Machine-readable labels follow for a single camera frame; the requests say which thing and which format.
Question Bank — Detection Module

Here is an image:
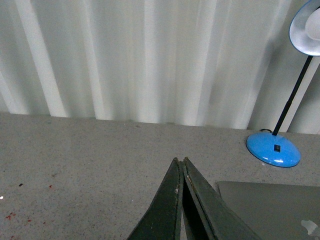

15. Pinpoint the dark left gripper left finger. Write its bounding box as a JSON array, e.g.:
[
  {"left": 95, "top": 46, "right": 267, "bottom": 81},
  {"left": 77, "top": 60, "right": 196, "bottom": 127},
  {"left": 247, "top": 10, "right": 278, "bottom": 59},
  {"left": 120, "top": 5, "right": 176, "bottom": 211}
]
[{"left": 128, "top": 157, "right": 181, "bottom": 240}]

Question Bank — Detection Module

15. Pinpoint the grey laptop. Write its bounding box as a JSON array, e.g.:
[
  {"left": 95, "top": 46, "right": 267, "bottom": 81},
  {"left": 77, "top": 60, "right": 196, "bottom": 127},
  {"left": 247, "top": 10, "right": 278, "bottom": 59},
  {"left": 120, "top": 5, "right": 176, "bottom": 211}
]
[{"left": 217, "top": 181, "right": 320, "bottom": 240}]

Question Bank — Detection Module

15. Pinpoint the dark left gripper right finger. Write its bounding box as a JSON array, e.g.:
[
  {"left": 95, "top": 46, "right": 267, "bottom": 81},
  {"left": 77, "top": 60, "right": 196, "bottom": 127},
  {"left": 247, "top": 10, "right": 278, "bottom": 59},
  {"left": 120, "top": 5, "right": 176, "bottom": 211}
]
[{"left": 182, "top": 157, "right": 260, "bottom": 240}]

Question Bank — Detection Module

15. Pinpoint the blue desk lamp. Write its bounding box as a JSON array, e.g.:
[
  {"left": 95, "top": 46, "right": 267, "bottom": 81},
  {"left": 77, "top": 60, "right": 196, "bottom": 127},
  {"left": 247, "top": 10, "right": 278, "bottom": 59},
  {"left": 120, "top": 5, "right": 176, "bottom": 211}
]
[{"left": 246, "top": 0, "right": 320, "bottom": 168}]

